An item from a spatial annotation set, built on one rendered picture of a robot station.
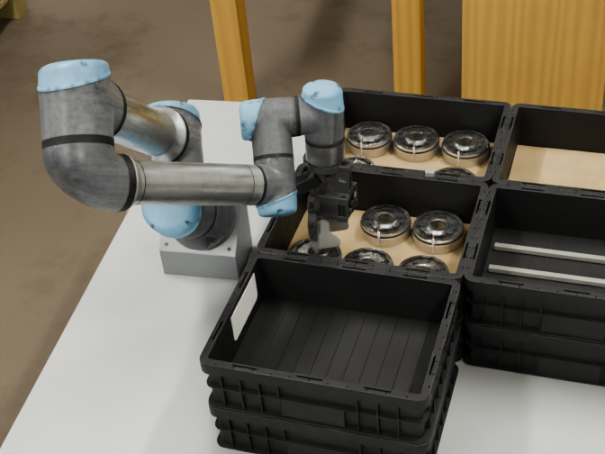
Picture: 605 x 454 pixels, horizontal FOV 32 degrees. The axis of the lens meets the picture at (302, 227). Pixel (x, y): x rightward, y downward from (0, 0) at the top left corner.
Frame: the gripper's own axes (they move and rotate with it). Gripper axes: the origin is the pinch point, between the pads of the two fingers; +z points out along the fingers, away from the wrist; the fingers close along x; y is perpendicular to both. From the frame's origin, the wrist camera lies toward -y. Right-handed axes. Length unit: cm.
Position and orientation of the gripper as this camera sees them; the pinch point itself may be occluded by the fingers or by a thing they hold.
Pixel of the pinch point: (319, 246)
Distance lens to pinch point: 216.0
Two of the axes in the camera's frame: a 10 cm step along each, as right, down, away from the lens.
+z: 0.5, 8.5, 5.3
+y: 9.5, 1.2, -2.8
